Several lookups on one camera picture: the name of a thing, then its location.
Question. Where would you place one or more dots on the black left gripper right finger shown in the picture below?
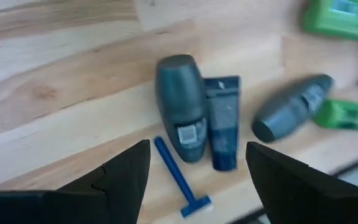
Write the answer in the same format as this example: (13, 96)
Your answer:
(306, 196)

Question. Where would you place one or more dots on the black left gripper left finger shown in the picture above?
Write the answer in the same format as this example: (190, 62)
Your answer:
(73, 202)

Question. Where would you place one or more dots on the grey deodorant bottle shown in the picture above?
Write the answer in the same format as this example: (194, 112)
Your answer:
(287, 112)
(179, 99)

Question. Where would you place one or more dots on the navy blue toiletry tube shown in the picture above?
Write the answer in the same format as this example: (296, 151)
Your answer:
(222, 124)

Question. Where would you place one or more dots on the green plastic travel case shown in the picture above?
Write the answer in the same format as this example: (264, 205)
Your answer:
(346, 115)
(337, 21)

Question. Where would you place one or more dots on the blue disposable razor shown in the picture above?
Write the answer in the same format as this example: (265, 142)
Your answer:
(172, 168)

